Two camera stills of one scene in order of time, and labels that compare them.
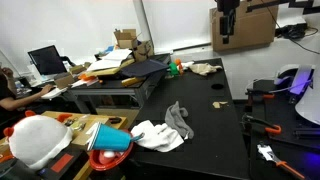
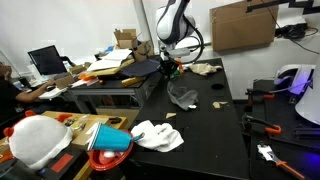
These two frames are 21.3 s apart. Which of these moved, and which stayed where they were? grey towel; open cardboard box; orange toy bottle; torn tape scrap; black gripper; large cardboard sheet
Moved: black gripper; grey towel
Stayed: large cardboard sheet; orange toy bottle; open cardboard box; torn tape scrap
